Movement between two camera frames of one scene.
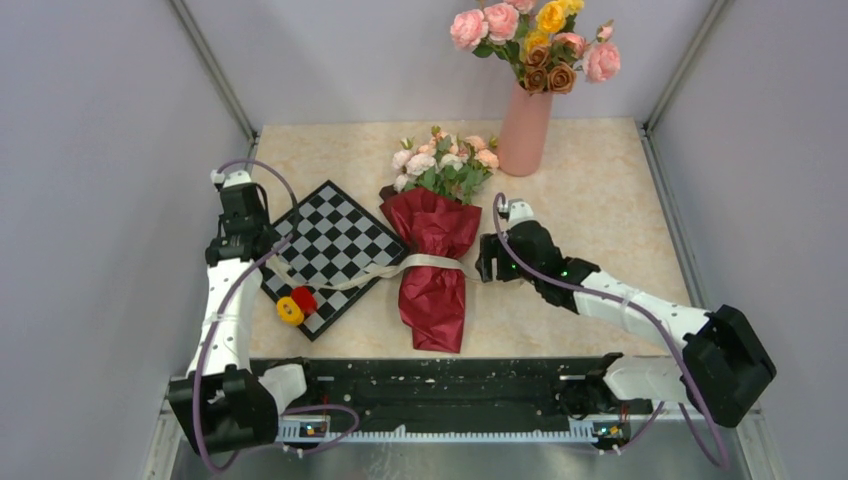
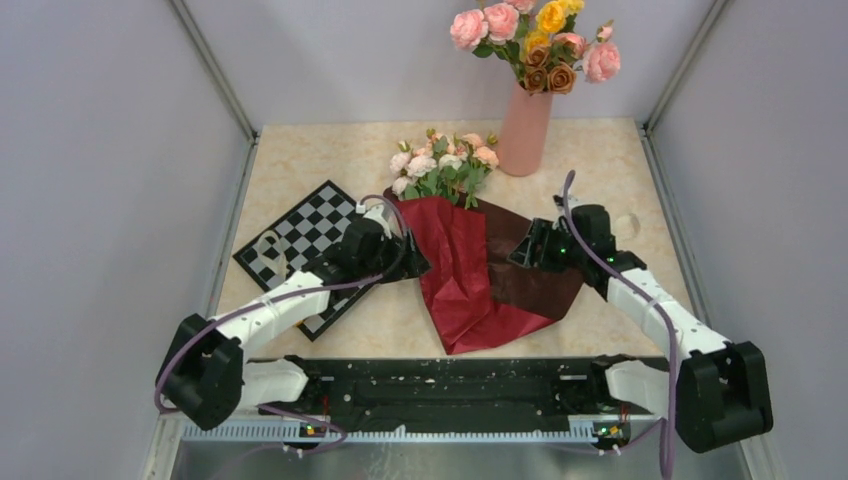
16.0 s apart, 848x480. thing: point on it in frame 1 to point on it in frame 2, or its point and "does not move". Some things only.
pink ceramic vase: x=524 y=131 does not move
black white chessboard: x=328 y=237 does not move
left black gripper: x=273 y=237 to x=414 y=262
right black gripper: x=492 y=247 to x=542 y=232
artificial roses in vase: x=539 y=43 does not move
